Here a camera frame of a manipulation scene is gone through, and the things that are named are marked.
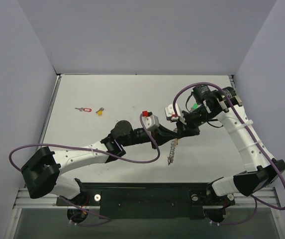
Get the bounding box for silver spiked keyring disc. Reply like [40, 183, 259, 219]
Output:
[167, 139, 177, 165]

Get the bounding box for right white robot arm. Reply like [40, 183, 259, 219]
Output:
[184, 83, 285, 204]

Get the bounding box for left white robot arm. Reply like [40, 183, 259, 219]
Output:
[21, 120, 178, 205]

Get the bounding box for green capped key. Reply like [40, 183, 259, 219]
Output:
[190, 104, 198, 112]

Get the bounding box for yellow capped key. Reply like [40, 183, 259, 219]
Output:
[96, 107, 104, 116]

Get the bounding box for red tag key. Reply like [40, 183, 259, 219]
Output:
[75, 108, 92, 113]

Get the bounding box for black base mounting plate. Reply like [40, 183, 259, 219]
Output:
[65, 183, 222, 220]

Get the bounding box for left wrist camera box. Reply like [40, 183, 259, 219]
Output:
[142, 111, 160, 131]

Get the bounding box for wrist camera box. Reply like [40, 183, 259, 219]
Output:
[165, 104, 186, 124]
[142, 111, 160, 131]

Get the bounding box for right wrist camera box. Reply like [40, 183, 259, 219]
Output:
[165, 104, 186, 124]

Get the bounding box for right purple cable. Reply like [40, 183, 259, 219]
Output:
[172, 82, 285, 226]

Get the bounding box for aluminium frame rail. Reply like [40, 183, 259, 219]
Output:
[14, 186, 281, 210]

